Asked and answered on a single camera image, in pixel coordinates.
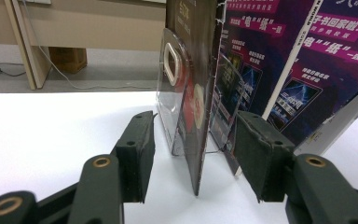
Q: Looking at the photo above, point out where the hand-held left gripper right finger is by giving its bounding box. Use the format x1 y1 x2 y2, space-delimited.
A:
232 110 296 203

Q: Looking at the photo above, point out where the thin white cable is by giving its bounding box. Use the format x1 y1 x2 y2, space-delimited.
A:
20 0 158 91

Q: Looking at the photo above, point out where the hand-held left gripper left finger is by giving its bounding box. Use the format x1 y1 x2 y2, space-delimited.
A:
115 110 158 204

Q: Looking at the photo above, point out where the beige wooden desk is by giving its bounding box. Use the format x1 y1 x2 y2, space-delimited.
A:
0 0 169 91

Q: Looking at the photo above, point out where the black magazine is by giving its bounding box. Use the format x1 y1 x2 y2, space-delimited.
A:
164 0 226 197

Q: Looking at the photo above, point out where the clear acrylic file rack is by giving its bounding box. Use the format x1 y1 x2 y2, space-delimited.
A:
155 27 248 176

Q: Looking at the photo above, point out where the brown cardboard box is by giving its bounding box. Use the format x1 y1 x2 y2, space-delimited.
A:
48 46 89 75

